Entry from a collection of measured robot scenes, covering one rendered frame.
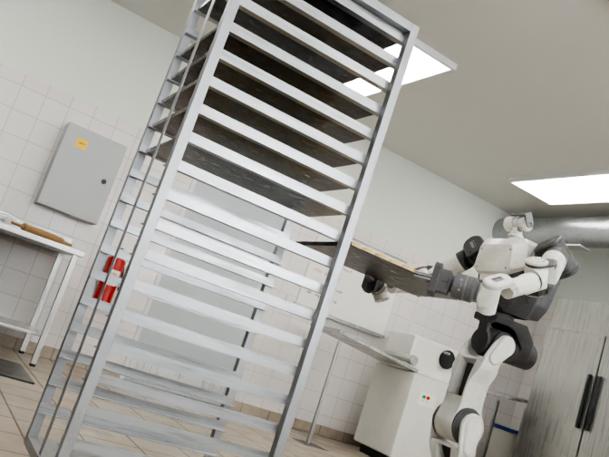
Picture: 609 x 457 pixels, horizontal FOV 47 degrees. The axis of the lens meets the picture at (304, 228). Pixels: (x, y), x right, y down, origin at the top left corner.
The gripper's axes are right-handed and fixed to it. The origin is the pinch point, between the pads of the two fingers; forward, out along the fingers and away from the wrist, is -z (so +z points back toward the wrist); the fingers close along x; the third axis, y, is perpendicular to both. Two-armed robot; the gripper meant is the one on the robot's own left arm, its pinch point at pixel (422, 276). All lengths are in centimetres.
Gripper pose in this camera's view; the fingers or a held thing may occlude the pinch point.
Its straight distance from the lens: 245.7
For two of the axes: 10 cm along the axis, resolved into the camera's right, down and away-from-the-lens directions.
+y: -2.5, -2.7, -9.3
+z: 9.2, 2.5, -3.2
